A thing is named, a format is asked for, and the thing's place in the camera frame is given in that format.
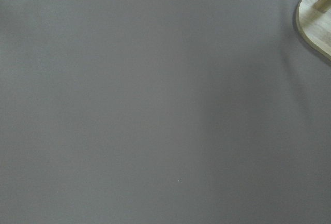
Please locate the wooden cup storage rack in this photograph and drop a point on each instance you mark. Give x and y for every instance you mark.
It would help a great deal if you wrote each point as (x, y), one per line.
(313, 23)

